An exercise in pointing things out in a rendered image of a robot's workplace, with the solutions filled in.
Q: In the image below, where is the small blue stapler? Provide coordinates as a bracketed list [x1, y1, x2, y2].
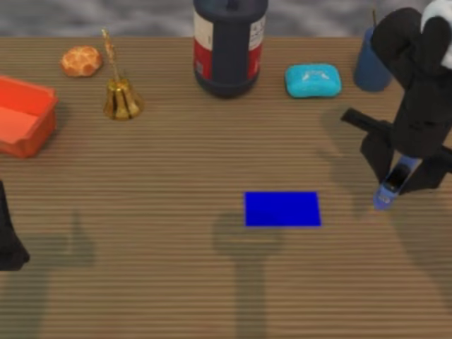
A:
[373, 156, 420, 212]

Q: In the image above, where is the blue rectangular mat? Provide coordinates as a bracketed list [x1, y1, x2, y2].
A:
[244, 191, 322, 227]

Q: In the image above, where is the blue cup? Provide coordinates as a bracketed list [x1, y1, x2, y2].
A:
[353, 8, 393, 93]

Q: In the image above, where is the cyan soap bar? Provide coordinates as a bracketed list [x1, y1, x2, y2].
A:
[284, 63, 343, 99]

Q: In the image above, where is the dark bottle with red label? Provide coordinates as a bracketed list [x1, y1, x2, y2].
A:
[192, 0, 268, 99]

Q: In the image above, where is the golden hand bell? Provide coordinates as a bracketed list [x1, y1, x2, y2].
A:
[100, 28, 145, 121]

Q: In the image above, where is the round bread roll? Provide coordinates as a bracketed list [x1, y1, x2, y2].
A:
[60, 45, 104, 77]

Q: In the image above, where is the orange plastic bin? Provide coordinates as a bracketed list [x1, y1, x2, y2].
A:
[0, 75, 59, 159]

